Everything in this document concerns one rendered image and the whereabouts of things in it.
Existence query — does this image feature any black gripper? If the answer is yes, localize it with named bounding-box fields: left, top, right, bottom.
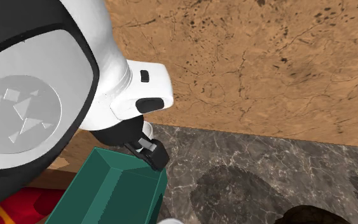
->
left=89, top=114, right=170, bottom=172

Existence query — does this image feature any teal green open box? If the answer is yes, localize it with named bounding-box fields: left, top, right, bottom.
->
left=45, top=146, right=169, bottom=224

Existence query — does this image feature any red object with yellow stripe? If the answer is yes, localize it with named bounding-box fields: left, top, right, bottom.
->
left=0, top=186, right=67, bottom=224

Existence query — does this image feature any dark brown round object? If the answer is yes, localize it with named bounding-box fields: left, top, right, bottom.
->
left=273, top=205, right=353, bottom=224

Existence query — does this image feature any white rounded object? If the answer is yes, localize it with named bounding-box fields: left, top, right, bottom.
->
left=142, top=121, right=155, bottom=140

